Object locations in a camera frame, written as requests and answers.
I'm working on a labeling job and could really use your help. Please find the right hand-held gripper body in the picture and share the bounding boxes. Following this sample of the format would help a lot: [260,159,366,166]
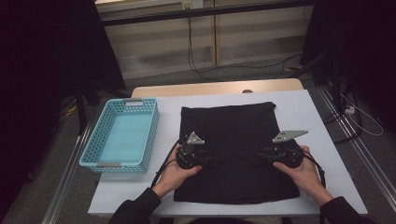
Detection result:
[263,130,309,169]

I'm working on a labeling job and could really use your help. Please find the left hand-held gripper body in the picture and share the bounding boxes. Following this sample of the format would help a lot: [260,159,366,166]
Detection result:
[176,131,209,171]

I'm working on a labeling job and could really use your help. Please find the black sleeveless shirt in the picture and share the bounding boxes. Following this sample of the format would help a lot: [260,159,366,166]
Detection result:
[173,101,302,205]

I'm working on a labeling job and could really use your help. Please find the light blue plastic basket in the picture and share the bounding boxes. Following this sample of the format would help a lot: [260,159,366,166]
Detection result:
[78,98,161,175]

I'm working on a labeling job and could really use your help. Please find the person's left hand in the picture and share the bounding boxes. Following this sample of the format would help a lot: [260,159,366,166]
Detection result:
[151,147,203,200]

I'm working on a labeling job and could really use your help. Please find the person's right hand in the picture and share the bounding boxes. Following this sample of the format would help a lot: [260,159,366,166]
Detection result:
[273,146,334,208]

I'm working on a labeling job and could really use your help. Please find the white table sheet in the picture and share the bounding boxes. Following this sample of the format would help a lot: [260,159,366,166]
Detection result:
[87,89,369,217]

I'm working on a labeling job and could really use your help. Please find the black stand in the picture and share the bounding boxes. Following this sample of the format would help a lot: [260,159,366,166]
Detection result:
[290,49,344,106]
[73,78,132,136]

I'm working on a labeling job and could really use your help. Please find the small yellow floor item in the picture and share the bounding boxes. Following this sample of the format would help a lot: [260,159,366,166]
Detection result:
[284,63,304,72]

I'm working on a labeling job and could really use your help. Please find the black curtain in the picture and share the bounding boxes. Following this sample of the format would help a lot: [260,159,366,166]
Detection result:
[300,0,396,132]
[0,0,127,200]

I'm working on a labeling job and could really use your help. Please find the black horizontal bar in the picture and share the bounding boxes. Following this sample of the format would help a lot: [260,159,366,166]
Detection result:
[99,0,316,27]

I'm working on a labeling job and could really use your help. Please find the left hand-held gripper cable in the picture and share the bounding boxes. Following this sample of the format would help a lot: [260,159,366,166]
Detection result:
[149,138,188,189]

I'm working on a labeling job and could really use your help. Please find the hand-held gripper cable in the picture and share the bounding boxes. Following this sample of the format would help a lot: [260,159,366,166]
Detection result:
[298,148,327,189]
[149,138,188,189]

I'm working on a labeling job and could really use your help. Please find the right hand-held gripper cable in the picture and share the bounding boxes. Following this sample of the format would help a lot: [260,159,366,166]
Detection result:
[298,148,327,189]

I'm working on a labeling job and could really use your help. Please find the black floor cable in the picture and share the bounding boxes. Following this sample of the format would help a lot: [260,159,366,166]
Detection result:
[321,90,363,145]

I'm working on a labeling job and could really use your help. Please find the aluminium floor rail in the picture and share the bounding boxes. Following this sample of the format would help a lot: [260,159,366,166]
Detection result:
[40,122,94,224]
[316,85,396,204]

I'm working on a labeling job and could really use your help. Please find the white floor cable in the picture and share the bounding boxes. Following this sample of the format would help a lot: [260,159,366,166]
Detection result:
[340,92,385,137]

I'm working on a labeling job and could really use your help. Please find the light wooden post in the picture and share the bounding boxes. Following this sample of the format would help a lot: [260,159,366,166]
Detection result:
[212,0,219,66]

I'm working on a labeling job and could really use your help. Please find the yellow floor cable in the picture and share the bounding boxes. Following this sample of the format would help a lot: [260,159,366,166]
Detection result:
[60,99,78,118]

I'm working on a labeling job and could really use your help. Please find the white wall socket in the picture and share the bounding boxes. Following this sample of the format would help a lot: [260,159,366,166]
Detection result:
[181,0,205,10]

